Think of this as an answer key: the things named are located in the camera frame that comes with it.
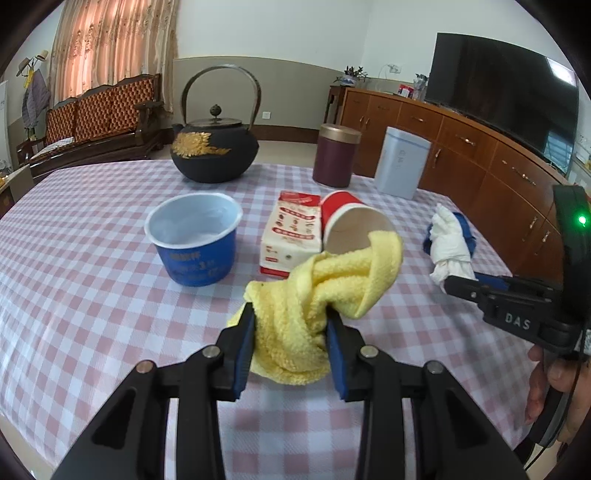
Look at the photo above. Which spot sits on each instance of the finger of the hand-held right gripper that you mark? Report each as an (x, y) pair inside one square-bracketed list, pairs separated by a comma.
[(494, 280), (464, 288)]

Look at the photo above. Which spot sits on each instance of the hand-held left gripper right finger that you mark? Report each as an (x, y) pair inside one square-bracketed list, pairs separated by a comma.
[(336, 360)]

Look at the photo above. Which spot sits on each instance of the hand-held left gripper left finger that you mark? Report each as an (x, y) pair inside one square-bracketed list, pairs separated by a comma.
[(244, 355)]

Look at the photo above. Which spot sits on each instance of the white cloth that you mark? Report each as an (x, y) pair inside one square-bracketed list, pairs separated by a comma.
[(450, 244)]

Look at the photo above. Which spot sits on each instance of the yellow towel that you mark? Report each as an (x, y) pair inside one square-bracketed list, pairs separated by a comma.
[(295, 323)]

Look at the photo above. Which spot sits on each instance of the navy blue cloth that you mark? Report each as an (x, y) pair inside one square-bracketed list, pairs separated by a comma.
[(467, 230)]

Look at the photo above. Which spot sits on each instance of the blue plastic cup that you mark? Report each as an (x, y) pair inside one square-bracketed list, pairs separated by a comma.
[(194, 258)]

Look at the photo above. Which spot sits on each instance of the red and white packet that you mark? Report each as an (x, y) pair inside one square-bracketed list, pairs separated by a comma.
[(291, 235)]

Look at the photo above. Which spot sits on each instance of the red paper cup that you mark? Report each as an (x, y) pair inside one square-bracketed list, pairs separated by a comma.
[(341, 217)]

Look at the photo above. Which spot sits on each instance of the person's right hand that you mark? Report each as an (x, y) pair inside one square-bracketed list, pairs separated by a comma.
[(536, 387)]

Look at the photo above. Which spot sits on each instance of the brown wooden sideboard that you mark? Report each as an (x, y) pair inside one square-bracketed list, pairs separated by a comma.
[(461, 152)]

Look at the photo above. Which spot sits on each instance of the light blue tin box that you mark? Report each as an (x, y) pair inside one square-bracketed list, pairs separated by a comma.
[(401, 164)]

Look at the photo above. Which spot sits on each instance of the checked tablecloth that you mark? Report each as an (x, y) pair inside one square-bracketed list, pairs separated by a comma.
[(92, 277)]

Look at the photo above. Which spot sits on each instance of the maroon canister with gold lid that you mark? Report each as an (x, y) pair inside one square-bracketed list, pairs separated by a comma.
[(334, 159)]

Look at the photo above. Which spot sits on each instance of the black flat television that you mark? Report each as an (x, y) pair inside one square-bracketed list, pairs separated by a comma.
[(498, 87)]

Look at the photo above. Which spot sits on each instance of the clear glass bottle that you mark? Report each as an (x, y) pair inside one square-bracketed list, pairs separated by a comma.
[(420, 87)]

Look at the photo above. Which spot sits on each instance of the black iron teapot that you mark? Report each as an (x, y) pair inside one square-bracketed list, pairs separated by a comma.
[(212, 152)]

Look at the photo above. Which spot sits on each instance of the small red white box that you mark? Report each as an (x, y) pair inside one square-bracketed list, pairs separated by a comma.
[(405, 90)]

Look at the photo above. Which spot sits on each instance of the small wooden side table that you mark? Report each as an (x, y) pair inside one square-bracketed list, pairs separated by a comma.
[(333, 104)]

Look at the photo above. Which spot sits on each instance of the small potted plant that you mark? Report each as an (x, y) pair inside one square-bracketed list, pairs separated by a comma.
[(351, 77)]

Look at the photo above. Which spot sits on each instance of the wooden upholstered sofa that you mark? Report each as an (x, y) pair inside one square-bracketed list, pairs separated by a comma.
[(101, 115)]

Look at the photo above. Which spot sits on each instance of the coat rack with clothes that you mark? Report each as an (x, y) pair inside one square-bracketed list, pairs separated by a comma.
[(34, 97)]

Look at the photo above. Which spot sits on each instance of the pink patterned curtain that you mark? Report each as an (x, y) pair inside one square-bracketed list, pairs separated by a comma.
[(115, 46)]

